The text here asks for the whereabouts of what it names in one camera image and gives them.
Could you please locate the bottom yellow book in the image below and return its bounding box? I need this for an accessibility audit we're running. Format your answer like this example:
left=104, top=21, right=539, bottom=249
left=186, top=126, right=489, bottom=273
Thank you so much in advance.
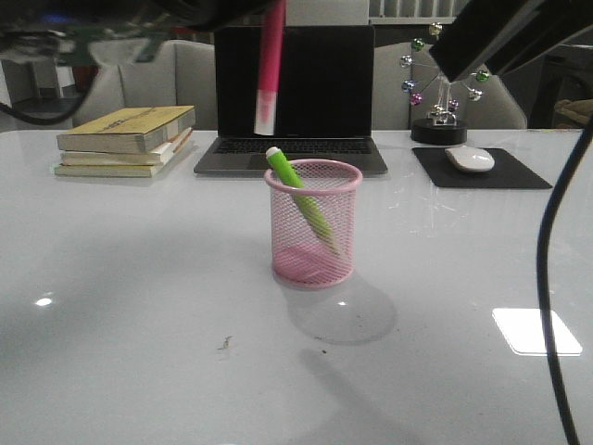
left=53, top=141, right=189, bottom=178

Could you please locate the ferris wheel desk toy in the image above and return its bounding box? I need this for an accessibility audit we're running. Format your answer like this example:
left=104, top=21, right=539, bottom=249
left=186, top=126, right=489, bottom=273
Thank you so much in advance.
left=399, top=21, right=491, bottom=146

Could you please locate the top yellow book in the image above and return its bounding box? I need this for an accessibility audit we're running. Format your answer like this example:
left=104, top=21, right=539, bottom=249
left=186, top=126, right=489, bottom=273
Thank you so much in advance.
left=57, top=106, right=196, bottom=154

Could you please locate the pink highlighter pen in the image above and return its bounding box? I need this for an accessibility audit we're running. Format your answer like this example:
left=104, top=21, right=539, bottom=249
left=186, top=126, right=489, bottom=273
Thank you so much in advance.
left=254, top=1, right=286, bottom=135

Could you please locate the grey chair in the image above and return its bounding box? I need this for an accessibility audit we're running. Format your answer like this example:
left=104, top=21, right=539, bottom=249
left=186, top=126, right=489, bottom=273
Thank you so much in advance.
left=72, top=40, right=218, bottom=130
left=372, top=43, right=527, bottom=130

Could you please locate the left grey chair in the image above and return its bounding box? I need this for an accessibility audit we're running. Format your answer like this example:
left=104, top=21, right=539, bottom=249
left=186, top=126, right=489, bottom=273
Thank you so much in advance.
left=72, top=40, right=218, bottom=130

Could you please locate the middle cream book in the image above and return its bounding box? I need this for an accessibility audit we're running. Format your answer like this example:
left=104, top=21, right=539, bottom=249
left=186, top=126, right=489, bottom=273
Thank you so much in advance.
left=60, top=128, right=193, bottom=166

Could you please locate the pink mesh pen holder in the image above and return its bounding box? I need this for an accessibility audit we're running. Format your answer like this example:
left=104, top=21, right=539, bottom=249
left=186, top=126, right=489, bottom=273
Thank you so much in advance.
left=264, top=159, right=362, bottom=288

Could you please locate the white computer mouse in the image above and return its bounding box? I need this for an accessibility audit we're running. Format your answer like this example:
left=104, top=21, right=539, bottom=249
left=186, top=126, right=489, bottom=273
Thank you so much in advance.
left=445, top=146, right=495, bottom=172

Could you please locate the grey open laptop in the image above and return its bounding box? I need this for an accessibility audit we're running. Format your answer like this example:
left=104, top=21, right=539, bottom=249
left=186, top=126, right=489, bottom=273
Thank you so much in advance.
left=194, top=25, right=387, bottom=175

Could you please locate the black cable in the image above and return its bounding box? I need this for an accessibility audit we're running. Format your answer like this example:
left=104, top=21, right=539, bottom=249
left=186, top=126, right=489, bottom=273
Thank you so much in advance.
left=536, top=121, right=593, bottom=445

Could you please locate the right grey chair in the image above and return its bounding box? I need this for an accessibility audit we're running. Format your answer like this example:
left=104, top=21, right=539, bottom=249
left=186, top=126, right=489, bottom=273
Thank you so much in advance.
left=372, top=43, right=527, bottom=130

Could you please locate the yellow book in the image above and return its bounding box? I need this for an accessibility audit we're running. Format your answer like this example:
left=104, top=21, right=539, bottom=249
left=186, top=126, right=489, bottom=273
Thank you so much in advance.
left=57, top=106, right=196, bottom=154
left=53, top=141, right=189, bottom=178

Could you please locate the black mouse pad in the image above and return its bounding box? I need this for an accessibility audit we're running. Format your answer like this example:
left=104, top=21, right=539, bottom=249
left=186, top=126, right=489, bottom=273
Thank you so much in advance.
left=412, top=147, right=552, bottom=190

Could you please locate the green highlighter pen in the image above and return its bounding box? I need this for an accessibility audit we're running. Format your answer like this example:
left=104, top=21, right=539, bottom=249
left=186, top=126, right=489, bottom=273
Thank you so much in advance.
left=265, top=146, right=342, bottom=256

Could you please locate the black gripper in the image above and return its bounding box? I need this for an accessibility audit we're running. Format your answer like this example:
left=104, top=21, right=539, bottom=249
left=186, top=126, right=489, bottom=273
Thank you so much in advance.
left=429, top=0, right=592, bottom=83
left=1, top=1, right=273, bottom=66

